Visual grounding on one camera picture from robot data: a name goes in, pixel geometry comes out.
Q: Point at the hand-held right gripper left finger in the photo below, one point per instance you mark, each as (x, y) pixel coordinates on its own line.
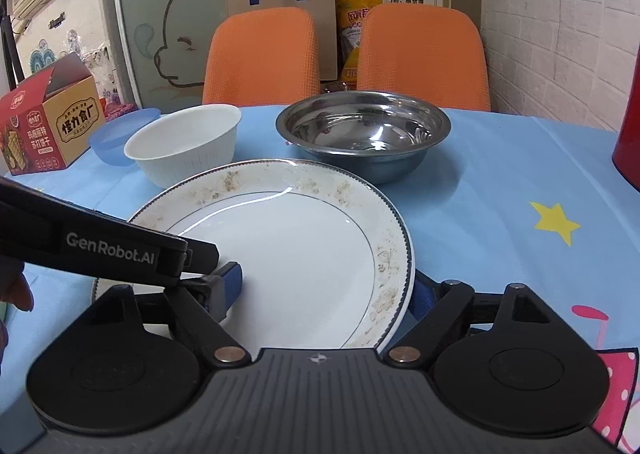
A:
(232, 284)

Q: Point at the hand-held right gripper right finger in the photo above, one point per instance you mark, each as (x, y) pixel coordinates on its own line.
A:
(424, 295)

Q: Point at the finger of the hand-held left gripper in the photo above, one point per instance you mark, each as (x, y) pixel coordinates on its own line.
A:
(202, 259)

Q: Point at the white floral-rimmed plate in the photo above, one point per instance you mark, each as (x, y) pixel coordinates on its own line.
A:
(300, 259)

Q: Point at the person's left hand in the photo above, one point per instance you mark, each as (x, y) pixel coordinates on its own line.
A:
(15, 286)

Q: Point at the blue plastic bowl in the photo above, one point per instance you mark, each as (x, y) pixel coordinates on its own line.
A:
(111, 143)

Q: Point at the white ribbed bowl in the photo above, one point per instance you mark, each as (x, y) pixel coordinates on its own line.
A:
(190, 154)

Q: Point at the red cardboard snack box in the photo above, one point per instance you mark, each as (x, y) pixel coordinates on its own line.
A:
(50, 134)

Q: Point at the pink object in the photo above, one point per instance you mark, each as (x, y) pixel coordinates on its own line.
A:
(119, 110)

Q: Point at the stainless steel bowl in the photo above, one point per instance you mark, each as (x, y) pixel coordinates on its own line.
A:
(365, 129)

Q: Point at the black pole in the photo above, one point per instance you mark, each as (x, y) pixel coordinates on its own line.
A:
(9, 54)

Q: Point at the orange chair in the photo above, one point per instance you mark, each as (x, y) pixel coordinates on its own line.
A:
(260, 59)
(420, 54)

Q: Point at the frosted glass rabbit panel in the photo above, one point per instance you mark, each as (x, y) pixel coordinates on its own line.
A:
(165, 9)

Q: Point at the red container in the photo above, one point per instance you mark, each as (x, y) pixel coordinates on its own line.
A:
(630, 149)

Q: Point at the yellow packet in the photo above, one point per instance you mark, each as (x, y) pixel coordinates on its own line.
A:
(350, 21)

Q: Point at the blue round wall sticker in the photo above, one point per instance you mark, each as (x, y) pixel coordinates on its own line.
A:
(42, 59)

